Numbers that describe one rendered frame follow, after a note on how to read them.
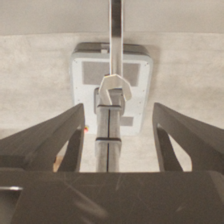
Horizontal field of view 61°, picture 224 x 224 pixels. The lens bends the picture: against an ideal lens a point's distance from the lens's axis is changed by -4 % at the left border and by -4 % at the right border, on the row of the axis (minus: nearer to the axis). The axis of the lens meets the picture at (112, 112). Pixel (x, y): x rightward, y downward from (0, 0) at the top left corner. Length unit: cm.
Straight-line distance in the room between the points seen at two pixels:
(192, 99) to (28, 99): 138
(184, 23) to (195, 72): 141
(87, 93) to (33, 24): 109
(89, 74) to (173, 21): 104
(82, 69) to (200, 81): 95
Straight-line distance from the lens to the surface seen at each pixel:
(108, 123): 106
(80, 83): 129
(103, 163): 86
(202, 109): 186
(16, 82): 175
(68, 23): 24
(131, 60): 122
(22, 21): 26
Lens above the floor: 140
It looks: 55 degrees down
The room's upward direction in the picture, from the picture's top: 179 degrees counter-clockwise
